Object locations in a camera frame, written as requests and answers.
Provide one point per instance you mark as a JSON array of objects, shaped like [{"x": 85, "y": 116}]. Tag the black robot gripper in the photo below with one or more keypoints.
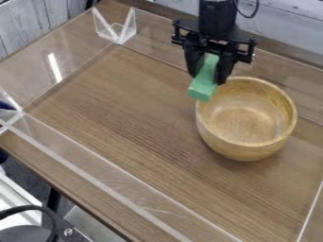
[{"x": 213, "y": 33}]

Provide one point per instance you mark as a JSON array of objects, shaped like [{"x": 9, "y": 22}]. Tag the green rectangular block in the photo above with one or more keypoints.
[{"x": 205, "y": 86}]

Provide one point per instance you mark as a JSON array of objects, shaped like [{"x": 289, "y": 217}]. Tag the light wooden bowl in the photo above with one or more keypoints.
[{"x": 248, "y": 120}]

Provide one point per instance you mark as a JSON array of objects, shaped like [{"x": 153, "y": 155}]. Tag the black table leg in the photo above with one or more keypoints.
[{"x": 54, "y": 199}]

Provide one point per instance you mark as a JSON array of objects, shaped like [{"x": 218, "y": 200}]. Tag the clear acrylic corner bracket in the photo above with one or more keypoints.
[{"x": 118, "y": 33}]

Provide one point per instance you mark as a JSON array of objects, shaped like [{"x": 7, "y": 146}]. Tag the clear acrylic barrier wall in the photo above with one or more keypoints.
[{"x": 141, "y": 213}]

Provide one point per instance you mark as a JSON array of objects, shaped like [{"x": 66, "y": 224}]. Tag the metal base plate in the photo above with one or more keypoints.
[{"x": 84, "y": 228}]

